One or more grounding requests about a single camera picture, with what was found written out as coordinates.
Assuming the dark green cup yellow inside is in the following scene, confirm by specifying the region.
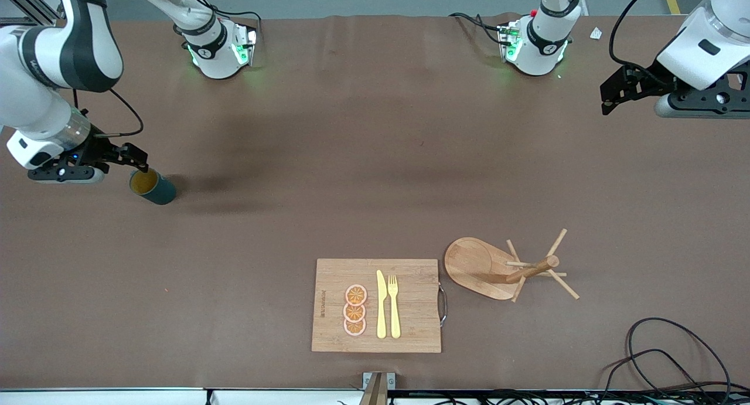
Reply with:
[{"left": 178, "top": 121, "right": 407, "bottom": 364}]
[{"left": 129, "top": 169, "right": 177, "bottom": 206}]

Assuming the wooden cup rack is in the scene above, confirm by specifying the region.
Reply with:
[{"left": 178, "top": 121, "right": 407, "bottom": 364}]
[{"left": 444, "top": 229, "right": 580, "bottom": 303}]

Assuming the yellow plastic knife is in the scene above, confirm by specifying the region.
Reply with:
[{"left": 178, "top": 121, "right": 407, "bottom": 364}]
[{"left": 376, "top": 270, "right": 388, "bottom": 339}]

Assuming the bamboo cutting board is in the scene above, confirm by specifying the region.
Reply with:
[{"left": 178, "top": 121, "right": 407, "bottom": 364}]
[{"left": 311, "top": 258, "right": 448, "bottom": 353}]

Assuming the yellow plastic fork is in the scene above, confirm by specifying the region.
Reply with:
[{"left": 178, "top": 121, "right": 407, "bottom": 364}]
[{"left": 387, "top": 274, "right": 401, "bottom": 339}]

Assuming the black left base cable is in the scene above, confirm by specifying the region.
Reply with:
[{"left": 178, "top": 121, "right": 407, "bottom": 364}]
[{"left": 449, "top": 11, "right": 504, "bottom": 45}]

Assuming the black base cable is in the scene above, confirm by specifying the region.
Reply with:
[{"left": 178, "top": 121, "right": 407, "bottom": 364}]
[
  {"left": 449, "top": 11, "right": 504, "bottom": 45},
  {"left": 182, "top": 0, "right": 263, "bottom": 39}
]

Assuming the black right base cable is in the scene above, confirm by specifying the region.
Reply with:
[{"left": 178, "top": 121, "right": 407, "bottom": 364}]
[{"left": 182, "top": 0, "right": 263, "bottom": 39}]

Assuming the black loose cable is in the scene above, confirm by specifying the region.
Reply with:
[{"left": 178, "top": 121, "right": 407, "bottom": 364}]
[
  {"left": 626, "top": 318, "right": 733, "bottom": 403},
  {"left": 601, "top": 349, "right": 707, "bottom": 405}
]

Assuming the metal camera stand bracket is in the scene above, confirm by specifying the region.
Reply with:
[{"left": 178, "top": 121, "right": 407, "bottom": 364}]
[{"left": 359, "top": 372, "right": 396, "bottom": 405}]

